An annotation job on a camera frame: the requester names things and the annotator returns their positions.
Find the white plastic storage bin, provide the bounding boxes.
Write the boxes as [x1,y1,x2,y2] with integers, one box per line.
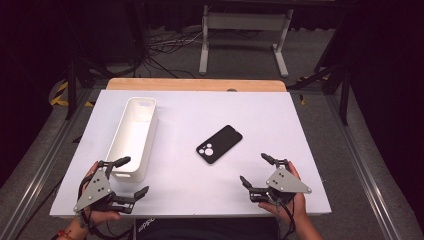
[105,96,159,183]

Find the black metal stand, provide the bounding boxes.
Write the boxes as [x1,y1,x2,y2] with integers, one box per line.
[287,62,352,127]

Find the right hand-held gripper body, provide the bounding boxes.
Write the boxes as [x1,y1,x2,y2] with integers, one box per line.
[249,165,313,205]

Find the tangle of floor cables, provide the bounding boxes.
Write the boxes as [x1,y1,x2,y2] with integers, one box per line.
[143,28,205,79]

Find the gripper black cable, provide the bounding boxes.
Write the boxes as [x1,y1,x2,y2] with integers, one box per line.
[77,175,135,240]
[275,199,297,240]

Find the white metal stand frame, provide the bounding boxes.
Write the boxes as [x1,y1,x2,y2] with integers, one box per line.
[198,4,295,79]

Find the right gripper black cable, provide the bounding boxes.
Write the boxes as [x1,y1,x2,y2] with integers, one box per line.
[275,199,297,240]

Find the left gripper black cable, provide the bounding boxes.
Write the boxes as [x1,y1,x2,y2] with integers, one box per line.
[77,175,135,240]

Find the aluminium floor rail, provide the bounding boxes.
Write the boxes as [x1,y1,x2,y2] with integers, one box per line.
[324,94,403,240]
[0,89,98,240]

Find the white table board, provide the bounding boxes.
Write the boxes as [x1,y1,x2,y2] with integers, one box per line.
[49,89,333,218]

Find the black phone case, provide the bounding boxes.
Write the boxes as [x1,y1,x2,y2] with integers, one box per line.
[195,124,244,165]

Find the black tripod stand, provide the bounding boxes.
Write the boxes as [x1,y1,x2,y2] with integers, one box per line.
[64,58,116,121]

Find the person's black clothing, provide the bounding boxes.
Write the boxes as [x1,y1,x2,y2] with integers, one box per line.
[133,217,280,240]

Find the person's left hand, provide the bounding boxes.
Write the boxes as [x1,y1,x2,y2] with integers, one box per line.
[77,161,123,228]

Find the person's right hand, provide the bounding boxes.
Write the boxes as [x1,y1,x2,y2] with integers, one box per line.
[258,161,308,225]

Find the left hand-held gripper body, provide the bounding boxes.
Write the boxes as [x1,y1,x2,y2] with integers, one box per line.
[73,160,136,215]

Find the yellow black floor tape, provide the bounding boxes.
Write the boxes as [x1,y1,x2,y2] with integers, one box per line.
[49,81,96,108]

